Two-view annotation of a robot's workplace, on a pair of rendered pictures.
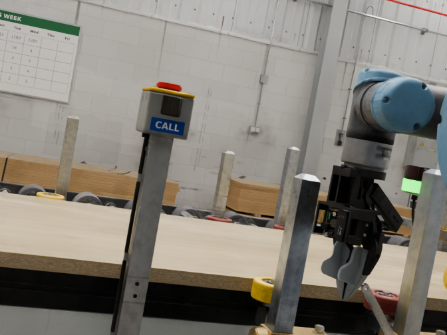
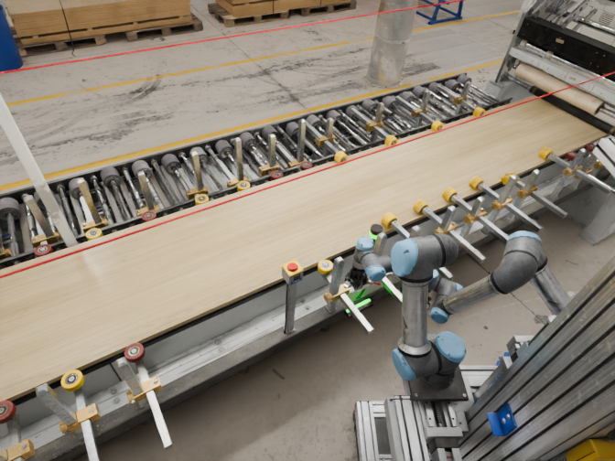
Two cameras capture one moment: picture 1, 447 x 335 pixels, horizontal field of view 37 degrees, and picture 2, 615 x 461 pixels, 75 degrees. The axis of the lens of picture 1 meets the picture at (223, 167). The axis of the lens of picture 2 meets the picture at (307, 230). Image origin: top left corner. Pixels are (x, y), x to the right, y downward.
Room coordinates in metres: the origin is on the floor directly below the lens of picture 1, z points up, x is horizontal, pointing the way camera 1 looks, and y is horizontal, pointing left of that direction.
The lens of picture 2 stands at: (-0.03, 0.37, 2.57)
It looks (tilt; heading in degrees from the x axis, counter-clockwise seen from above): 46 degrees down; 343
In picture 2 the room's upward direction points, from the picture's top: 5 degrees clockwise
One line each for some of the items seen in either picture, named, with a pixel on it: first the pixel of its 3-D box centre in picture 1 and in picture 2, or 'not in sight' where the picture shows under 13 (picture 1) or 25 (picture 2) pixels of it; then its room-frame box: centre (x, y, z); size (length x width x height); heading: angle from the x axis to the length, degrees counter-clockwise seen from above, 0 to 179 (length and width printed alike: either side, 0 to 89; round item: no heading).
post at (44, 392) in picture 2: not in sight; (66, 414); (0.72, 1.04, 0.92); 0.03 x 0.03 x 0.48; 18
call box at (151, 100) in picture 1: (163, 115); (292, 273); (1.03, 0.10, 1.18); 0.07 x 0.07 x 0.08; 18
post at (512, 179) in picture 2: not in sight; (498, 206); (1.50, -1.33, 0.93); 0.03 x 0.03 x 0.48; 18
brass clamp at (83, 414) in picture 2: not in sight; (80, 419); (0.72, 1.02, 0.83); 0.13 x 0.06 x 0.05; 108
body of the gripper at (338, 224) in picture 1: (353, 205); (357, 273); (1.04, -0.21, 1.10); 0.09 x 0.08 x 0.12; 128
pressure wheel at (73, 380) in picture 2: not in sight; (75, 384); (0.87, 1.05, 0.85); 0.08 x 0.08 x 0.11
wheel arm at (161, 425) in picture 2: not in sight; (152, 399); (0.76, 0.75, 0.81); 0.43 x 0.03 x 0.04; 18
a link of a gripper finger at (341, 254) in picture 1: (334, 268); not in sight; (1.05, -0.20, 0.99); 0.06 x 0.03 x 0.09; 128
